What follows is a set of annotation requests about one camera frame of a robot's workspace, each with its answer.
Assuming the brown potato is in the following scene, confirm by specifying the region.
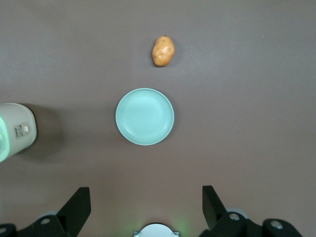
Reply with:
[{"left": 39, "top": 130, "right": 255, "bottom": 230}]
[{"left": 151, "top": 35, "right": 176, "bottom": 68}]

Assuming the brown table cover mat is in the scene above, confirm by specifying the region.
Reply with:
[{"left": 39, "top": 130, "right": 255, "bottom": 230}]
[{"left": 0, "top": 0, "right": 316, "bottom": 237}]

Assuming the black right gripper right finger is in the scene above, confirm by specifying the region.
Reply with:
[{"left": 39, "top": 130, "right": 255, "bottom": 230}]
[{"left": 202, "top": 185, "right": 264, "bottom": 237}]

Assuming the cream rice cooker red handle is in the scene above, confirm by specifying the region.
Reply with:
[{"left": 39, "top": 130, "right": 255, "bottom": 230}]
[{"left": 0, "top": 102, "right": 38, "bottom": 163}]

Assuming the pale green round plate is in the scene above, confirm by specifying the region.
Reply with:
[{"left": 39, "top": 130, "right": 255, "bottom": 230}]
[{"left": 115, "top": 87, "right": 175, "bottom": 146}]

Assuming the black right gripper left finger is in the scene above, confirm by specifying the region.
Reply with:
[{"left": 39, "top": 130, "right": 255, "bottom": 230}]
[{"left": 17, "top": 187, "right": 91, "bottom": 237}]

